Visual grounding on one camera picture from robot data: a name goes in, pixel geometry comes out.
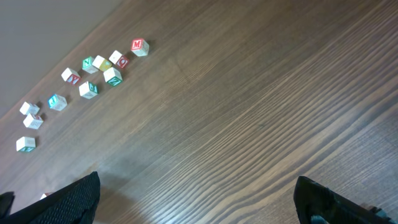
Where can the wooden block picture top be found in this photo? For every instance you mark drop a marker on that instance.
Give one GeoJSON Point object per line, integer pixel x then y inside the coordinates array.
{"type": "Point", "coordinates": [88, 90]}

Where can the wooden block red G side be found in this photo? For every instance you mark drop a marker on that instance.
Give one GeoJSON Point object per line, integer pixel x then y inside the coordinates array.
{"type": "Point", "coordinates": [119, 59]}

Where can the green letter N block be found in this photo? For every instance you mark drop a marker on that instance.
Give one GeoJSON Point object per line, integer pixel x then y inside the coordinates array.
{"type": "Point", "coordinates": [87, 65]}

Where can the red letter U block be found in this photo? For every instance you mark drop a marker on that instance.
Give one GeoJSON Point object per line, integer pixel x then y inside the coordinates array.
{"type": "Point", "coordinates": [45, 195]}

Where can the wooden block with drawing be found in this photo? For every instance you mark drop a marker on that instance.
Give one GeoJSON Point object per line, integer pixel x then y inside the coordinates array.
{"type": "Point", "coordinates": [33, 121]}

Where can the wooden block green Z side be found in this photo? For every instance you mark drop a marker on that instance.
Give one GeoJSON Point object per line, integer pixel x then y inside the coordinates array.
{"type": "Point", "coordinates": [112, 76]}

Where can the plain wooden block top-left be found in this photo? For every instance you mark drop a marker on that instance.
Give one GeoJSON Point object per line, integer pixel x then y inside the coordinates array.
{"type": "Point", "coordinates": [29, 108]}

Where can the wooden block yellow side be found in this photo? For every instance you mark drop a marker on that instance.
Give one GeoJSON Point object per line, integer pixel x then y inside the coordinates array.
{"type": "Point", "coordinates": [101, 63]}

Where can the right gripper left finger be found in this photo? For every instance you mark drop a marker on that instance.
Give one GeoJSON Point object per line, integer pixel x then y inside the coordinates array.
{"type": "Point", "coordinates": [75, 203]}

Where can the blue letter P block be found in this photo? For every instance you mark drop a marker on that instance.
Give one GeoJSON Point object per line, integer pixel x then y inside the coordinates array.
{"type": "Point", "coordinates": [57, 102]}

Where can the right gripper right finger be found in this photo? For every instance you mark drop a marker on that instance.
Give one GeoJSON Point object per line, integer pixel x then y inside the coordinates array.
{"type": "Point", "coordinates": [316, 203]}

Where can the red letter M block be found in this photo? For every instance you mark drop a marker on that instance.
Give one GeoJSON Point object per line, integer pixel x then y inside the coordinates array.
{"type": "Point", "coordinates": [140, 47]}

